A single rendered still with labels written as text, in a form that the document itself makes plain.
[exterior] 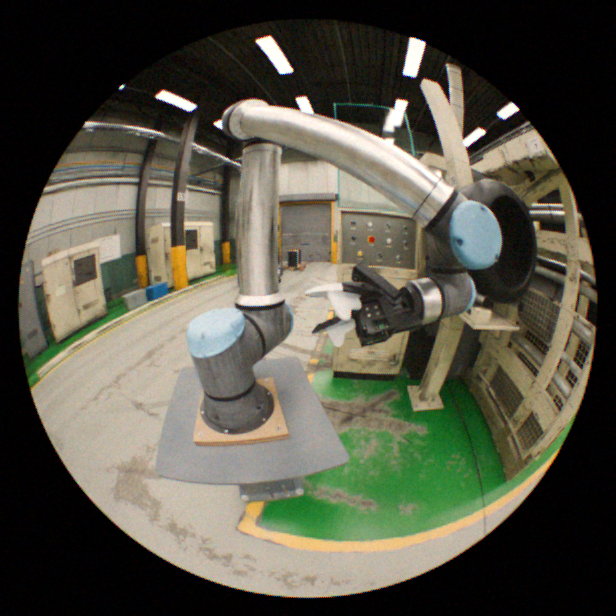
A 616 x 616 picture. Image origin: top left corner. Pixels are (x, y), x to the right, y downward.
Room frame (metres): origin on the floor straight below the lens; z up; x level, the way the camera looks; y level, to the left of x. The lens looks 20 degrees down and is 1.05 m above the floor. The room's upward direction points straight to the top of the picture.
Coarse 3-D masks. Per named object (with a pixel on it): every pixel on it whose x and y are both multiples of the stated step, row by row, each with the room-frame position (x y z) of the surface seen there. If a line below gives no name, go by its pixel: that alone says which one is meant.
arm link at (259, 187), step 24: (264, 144) 0.49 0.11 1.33; (264, 168) 0.49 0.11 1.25; (240, 192) 0.51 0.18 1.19; (264, 192) 0.49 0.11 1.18; (240, 216) 0.50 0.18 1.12; (264, 216) 0.49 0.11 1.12; (240, 240) 0.50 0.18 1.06; (264, 240) 0.49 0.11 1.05; (240, 264) 0.50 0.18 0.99; (264, 264) 0.49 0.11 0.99; (240, 288) 0.51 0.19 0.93; (264, 288) 0.49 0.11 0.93; (264, 312) 0.47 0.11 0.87; (288, 312) 0.56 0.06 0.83; (264, 336) 0.43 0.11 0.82
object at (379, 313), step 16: (400, 288) 0.34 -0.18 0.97; (368, 304) 0.31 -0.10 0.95; (384, 304) 0.29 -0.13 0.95; (400, 304) 0.31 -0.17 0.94; (416, 304) 0.29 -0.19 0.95; (368, 320) 0.27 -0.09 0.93; (384, 320) 0.28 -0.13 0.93; (400, 320) 0.28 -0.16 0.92; (416, 320) 0.28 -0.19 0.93; (368, 336) 0.28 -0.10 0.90; (384, 336) 0.29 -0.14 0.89
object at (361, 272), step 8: (360, 264) 0.39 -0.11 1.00; (352, 272) 0.40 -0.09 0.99; (360, 272) 0.37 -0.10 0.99; (368, 272) 0.37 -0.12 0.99; (352, 280) 0.41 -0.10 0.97; (360, 280) 0.38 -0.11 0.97; (368, 280) 0.36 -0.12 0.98; (376, 280) 0.35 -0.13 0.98; (384, 280) 0.35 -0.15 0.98; (384, 288) 0.34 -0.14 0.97; (392, 288) 0.33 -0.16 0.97; (392, 296) 0.32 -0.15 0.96
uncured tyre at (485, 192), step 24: (480, 192) 0.51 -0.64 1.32; (504, 192) 0.46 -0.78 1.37; (504, 216) 0.64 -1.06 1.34; (528, 216) 0.42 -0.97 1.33; (504, 240) 0.66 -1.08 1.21; (528, 240) 0.48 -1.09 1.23; (504, 264) 0.66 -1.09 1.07; (528, 264) 0.47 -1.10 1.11; (480, 288) 0.53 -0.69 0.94; (504, 288) 0.45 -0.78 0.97
